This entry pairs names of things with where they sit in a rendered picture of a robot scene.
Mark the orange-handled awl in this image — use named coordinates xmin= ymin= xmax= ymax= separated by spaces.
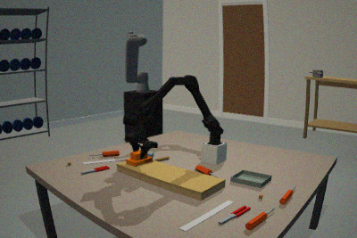
xmin=279 ymin=185 xmax=296 ymax=205
xmin=245 ymin=208 xmax=275 ymax=230
xmin=94 ymin=151 xmax=120 ymax=157
xmin=195 ymin=165 xmax=221 ymax=178

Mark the tan floor panel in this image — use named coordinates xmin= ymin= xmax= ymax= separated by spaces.
xmin=117 ymin=160 xmax=226 ymax=201

